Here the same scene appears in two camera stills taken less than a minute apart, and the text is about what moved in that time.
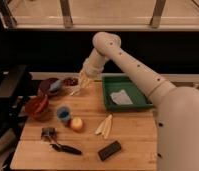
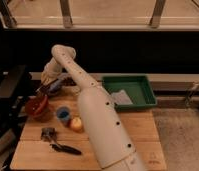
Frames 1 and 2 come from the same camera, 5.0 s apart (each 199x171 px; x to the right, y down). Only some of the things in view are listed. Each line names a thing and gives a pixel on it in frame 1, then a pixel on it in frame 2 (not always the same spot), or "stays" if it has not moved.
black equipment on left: x=11 y=86 stays
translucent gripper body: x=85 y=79 to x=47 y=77
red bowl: x=37 y=107 stays
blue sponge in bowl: x=55 y=85 stays
